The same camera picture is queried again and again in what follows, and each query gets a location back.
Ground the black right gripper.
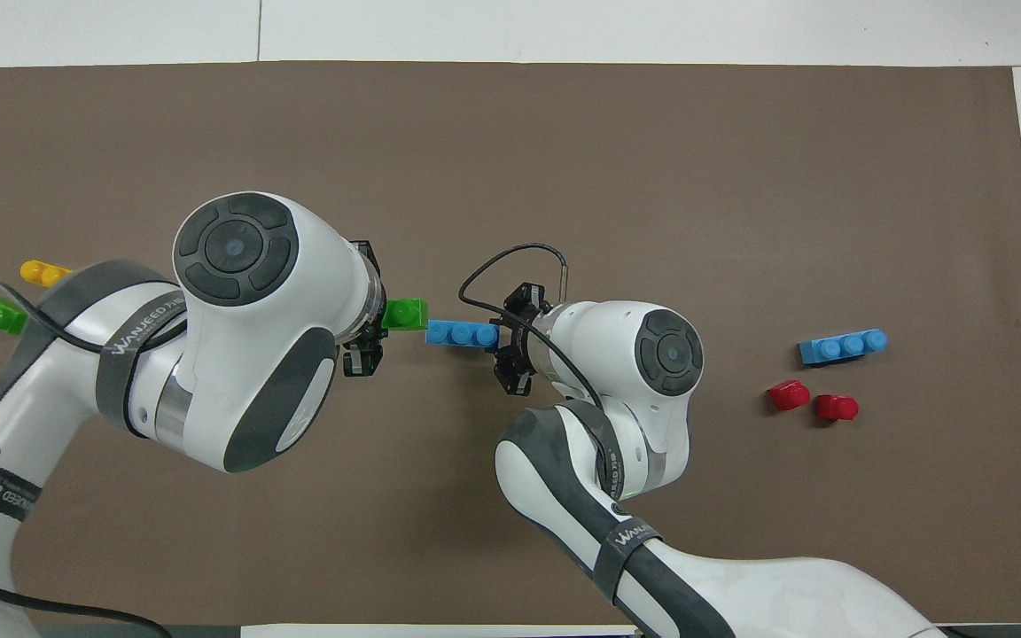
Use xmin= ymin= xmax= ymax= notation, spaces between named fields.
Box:
xmin=493 ymin=282 xmax=557 ymax=397

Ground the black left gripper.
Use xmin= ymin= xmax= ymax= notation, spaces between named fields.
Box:
xmin=337 ymin=238 xmax=388 ymax=379

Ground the blue toy brick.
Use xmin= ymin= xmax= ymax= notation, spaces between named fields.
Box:
xmin=798 ymin=328 xmax=889 ymax=367
xmin=425 ymin=318 xmax=503 ymax=348

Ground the brown table mat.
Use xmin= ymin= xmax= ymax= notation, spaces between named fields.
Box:
xmin=0 ymin=60 xmax=1021 ymax=626

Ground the yellow toy brick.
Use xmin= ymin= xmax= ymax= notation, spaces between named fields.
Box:
xmin=20 ymin=259 xmax=74 ymax=289

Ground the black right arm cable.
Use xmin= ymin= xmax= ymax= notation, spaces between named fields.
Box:
xmin=458 ymin=244 xmax=607 ymax=410

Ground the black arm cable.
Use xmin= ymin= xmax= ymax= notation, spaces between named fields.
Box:
xmin=458 ymin=244 xmax=607 ymax=410
xmin=0 ymin=280 xmax=192 ymax=638

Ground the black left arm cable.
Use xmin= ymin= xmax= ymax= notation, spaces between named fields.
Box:
xmin=0 ymin=280 xmax=192 ymax=638

